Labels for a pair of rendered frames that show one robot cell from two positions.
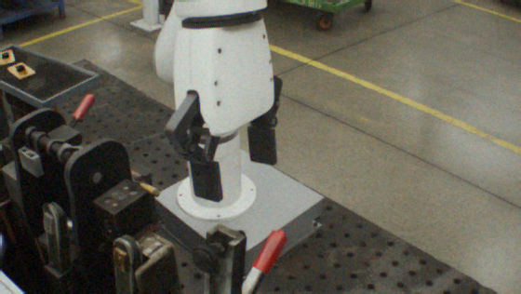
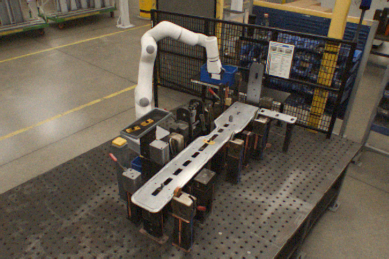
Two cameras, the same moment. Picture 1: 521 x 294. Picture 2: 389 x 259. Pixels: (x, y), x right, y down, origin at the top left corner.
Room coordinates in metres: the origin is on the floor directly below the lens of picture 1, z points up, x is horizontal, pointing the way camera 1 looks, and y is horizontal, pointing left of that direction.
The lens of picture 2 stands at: (0.80, 2.32, 2.23)
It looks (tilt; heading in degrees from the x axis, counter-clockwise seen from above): 32 degrees down; 266
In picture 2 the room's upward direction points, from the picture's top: 1 degrees clockwise
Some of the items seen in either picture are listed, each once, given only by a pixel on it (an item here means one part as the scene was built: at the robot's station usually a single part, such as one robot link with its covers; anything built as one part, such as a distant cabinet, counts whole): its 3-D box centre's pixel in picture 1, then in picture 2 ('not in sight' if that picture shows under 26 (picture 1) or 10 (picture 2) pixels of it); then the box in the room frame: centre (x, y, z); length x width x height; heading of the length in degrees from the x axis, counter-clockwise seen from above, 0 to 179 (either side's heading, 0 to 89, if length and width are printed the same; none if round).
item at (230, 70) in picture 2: not in sight; (219, 73); (0.33, -0.46, 1.09); 0.30 x 0.17 x 0.13; 151
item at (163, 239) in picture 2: not in sight; (152, 217); (0.90, 1.02, 0.84); 0.18 x 0.06 x 0.29; 144
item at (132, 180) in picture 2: not in sight; (134, 196); (1.01, 0.89, 0.88); 0.11 x 0.10 x 0.36; 144
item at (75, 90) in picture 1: (25, 72); (146, 122); (0.94, 0.50, 1.16); 0.37 x 0.14 x 0.02; 54
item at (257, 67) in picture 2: not in sight; (254, 82); (0.09, -0.08, 1.17); 0.12 x 0.01 x 0.34; 144
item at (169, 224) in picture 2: not in sight; (162, 206); (0.84, 0.94, 0.84); 0.11 x 0.06 x 0.29; 144
